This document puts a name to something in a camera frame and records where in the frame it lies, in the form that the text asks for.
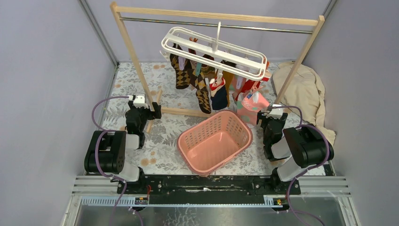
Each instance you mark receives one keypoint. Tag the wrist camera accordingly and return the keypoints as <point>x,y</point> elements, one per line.
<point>137,101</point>
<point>274,111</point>

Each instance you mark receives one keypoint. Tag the pink patterned sock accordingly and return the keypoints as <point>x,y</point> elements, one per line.
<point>249,106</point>

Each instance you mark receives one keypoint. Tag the mustard yellow sock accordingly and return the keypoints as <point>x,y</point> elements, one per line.
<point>228,77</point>

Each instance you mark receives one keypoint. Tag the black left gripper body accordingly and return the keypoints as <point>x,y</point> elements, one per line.
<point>145,114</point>

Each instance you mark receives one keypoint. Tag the beige cloth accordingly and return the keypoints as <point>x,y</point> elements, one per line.
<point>307,92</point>

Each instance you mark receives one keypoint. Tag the red snowflake sock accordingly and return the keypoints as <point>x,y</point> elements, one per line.
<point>245,87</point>

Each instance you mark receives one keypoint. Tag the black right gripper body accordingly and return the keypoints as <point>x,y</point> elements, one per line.
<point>262,116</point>

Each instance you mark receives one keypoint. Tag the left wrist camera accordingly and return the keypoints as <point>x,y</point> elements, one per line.
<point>137,101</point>

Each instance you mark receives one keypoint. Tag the floral patterned mat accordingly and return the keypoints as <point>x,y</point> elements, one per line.
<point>159,154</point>

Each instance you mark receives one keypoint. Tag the white plastic clip hanger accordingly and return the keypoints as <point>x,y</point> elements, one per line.
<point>241,61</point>

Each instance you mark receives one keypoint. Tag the brown argyle sock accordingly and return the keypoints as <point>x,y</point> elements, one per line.
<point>179,65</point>
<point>197,80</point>

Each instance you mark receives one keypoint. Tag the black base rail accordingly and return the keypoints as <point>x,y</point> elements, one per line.
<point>190,189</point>

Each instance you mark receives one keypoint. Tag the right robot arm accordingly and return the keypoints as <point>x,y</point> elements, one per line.
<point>301,148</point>

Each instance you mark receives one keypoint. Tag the navy sock red cuff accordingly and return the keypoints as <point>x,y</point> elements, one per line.
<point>218,94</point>

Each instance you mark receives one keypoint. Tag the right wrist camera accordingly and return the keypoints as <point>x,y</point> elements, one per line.
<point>274,111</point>

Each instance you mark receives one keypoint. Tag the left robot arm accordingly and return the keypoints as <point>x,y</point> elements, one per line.
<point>107,149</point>

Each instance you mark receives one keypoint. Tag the pink laundry basket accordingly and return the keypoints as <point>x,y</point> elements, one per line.
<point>214,142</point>

